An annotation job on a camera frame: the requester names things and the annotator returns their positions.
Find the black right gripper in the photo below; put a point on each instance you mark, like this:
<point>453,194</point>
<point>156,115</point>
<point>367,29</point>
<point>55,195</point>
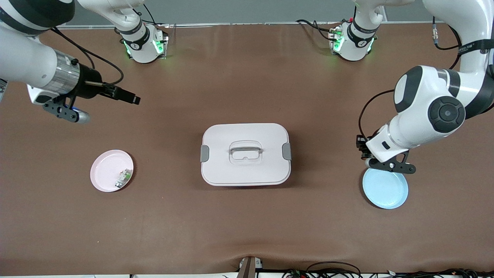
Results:
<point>88,85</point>

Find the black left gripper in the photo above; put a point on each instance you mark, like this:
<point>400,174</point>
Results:
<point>361,147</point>

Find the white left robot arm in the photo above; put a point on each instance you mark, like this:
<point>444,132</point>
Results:
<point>428,112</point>

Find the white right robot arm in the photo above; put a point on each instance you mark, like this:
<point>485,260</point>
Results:
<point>23,61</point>

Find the white lidded storage box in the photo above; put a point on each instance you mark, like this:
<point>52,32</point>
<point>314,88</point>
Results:
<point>246,154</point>

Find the light blue round plate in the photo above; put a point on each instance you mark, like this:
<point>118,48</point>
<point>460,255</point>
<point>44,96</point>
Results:
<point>386,191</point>

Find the pink round plate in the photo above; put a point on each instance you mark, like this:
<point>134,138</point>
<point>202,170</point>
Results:
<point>106,172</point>

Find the green white switch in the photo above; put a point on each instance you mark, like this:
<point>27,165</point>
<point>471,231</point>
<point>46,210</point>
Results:
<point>124,178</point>

